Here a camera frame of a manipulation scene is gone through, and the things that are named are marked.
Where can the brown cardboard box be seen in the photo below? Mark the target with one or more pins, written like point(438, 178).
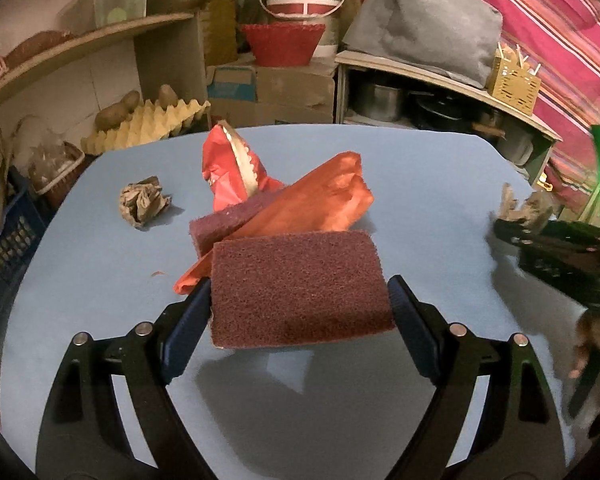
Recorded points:
point(295, 92)

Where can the yellow egg tray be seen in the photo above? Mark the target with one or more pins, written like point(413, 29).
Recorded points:
point(145, 125)

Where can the clear plastic container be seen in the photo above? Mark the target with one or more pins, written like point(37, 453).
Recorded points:
point(115, 5)

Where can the metal pot in cabinet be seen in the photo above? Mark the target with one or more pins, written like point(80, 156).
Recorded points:
point(380, 100)

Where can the bundle of chopsticks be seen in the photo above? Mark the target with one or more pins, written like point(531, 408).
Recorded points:
point(522, 57)

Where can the sweet potato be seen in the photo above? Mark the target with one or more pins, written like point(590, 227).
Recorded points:
point(35, 47)

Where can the red scalloped basket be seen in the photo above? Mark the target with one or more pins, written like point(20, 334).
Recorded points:
point(282, 45)

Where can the maroon scouring pad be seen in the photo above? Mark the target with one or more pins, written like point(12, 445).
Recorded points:
point(220, 225)
point(300, 290)

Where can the orange-red wrapper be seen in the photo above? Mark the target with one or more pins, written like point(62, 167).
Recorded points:
point(325, 195)

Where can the grey cloth bag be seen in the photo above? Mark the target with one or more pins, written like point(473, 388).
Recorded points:
point(420, 25)

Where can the yellow oil bottle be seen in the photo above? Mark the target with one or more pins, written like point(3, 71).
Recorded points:
point(222, 25)

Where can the blue printed cardboard box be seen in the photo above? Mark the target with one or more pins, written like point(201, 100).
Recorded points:
point(232, 85)

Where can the brown paper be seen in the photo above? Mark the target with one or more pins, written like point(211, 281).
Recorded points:
point(530, 210)

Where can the black pan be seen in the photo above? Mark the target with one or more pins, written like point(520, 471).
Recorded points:
point(437, 112)

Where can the yellow chopstick holder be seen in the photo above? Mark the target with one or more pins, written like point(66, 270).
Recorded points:
point(512, 87)

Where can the blue tablecloth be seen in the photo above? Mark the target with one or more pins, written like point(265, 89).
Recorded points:
point(105, 285)

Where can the blue plastic crate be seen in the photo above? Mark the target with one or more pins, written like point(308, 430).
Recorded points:
point(5, 260)

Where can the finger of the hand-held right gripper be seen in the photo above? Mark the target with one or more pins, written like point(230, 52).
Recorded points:
point(560, 275)
point(540, 234)

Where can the person's right hand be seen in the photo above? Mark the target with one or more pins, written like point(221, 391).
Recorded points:
point(597, 340)

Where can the wooden shelf unit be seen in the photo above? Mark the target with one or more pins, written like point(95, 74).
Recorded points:
point(105, 32)

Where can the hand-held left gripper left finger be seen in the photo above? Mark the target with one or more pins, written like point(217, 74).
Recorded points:
point(185, 335)

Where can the white enamel pot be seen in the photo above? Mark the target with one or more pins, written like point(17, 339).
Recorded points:
point(515, 145)

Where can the low wooden cabinet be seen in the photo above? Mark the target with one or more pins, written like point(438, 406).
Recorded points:
point(347, 90)

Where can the pink striped curtain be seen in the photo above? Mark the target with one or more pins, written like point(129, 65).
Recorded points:
point(570, 35)

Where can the red snack bag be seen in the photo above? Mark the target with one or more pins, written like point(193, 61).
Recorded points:
point(225, 170)

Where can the grey printed paper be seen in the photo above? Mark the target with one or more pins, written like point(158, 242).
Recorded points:
point(145, 202)

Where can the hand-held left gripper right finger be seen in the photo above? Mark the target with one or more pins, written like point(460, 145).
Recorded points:
point(415, 330)

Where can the small wicker basket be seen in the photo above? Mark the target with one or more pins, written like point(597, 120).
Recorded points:
point(55, 170)

